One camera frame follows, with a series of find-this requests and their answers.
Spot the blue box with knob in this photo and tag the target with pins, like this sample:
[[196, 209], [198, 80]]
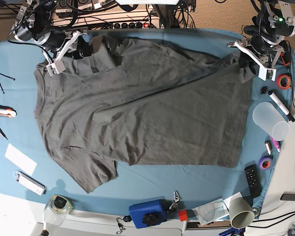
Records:
[[148, 214]]

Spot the pink marker pen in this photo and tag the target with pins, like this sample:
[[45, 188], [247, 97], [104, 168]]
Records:
[[276, 143]]

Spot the small black clip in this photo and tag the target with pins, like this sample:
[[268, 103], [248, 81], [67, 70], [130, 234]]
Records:
[[264, 90]]

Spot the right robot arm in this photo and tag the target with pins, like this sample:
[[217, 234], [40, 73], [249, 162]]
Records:
[[33, 26]]

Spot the purple tape roll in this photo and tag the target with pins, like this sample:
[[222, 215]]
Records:
[[265, 162]]

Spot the grey T-shirt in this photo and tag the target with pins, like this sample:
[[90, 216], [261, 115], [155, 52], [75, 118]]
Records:
[[142, 103]]

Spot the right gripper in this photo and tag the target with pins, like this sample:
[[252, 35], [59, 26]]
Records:
[[54, 42]]

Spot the black remote control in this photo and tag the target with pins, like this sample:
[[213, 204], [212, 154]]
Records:
[[253, 181]]

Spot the black power strip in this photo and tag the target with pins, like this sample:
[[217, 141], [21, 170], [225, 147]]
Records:
[[134, 25]]

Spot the black white marker pen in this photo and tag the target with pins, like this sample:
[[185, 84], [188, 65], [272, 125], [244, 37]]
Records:
[[280, 104]]

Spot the white packaged stick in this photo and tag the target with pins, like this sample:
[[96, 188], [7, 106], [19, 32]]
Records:
[[29, 183]]

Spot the translucent plastic cup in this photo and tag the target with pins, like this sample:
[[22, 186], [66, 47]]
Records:
[[271, 121]]

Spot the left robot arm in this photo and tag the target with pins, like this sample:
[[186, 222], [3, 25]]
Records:
[[273, 23]]

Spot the small white battery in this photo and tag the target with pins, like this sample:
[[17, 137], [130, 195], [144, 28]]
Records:
[[268, 147]]

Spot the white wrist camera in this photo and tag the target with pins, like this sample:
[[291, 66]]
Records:
[[267, 73], [56, 67]]

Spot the orange black tool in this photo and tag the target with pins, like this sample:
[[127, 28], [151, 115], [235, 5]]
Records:
[[286, 55]]

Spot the small red cube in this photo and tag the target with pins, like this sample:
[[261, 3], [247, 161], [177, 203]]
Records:
[[183, 215]]

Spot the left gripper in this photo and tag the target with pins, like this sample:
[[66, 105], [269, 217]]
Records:
[[259, 48]]

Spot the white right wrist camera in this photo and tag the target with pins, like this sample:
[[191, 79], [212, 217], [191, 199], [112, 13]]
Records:
[[56, 67]]

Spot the printed paper sheet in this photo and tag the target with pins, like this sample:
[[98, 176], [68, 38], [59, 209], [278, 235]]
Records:
[[215, 210]]

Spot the blue table cloth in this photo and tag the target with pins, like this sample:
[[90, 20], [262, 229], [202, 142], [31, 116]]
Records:
[[196, 184]]

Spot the clear glass jar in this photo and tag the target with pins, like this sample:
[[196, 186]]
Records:
[[56, 211]]

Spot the red tape roll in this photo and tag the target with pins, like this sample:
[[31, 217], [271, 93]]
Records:
[[284, 81]]

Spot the white paper card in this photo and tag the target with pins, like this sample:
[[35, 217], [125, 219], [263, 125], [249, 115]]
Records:
[[19, 159]]

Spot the silver carabiner clip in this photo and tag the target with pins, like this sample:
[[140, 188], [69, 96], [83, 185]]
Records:
[[176, 196]]

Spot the orange white utility knife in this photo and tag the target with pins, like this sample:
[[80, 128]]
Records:
[[6, 111]]

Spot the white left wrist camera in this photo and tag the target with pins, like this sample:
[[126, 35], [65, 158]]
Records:
[[267, 73]]

